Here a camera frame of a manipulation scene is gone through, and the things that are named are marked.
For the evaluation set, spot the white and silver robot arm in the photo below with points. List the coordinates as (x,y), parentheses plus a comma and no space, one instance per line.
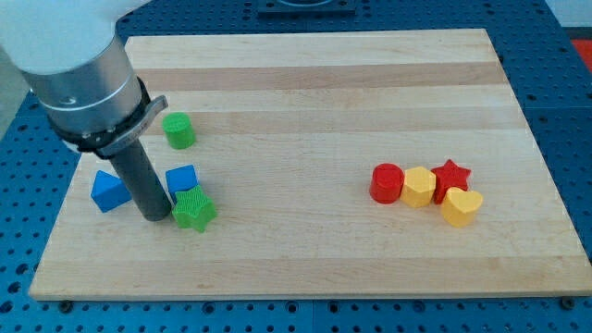
(70,54)

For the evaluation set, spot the red cylinder block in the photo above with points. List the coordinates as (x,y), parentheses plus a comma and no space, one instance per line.
(386,183)

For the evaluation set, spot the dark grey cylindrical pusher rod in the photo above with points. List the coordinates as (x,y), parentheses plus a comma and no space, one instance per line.
(146,190)

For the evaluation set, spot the green cylinder block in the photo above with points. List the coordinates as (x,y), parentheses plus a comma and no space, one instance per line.
(178,130)

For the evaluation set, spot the light wooden board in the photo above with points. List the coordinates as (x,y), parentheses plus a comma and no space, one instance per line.
(289,130)

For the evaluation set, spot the blue triangular prism block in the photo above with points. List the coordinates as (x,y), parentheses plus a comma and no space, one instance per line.
(108,192)

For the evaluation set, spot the red object at edge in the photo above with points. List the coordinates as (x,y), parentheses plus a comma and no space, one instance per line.
(584,49)

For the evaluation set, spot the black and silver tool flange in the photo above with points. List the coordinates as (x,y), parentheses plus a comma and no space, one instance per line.
(111,140)

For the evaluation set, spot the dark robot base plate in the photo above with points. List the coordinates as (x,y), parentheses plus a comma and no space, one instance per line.
(305,7)

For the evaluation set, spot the blue cube block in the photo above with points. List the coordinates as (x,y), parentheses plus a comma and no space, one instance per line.
(182,178)

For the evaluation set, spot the green star block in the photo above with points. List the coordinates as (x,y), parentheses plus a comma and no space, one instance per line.
(194,209)

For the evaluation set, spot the yellow hexagon block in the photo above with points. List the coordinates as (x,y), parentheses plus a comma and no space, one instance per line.
(418,187)

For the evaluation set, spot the red star block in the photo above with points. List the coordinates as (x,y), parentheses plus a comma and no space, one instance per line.
(449,175)

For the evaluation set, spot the yellow heart block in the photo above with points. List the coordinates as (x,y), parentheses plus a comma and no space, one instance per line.
(460,207)

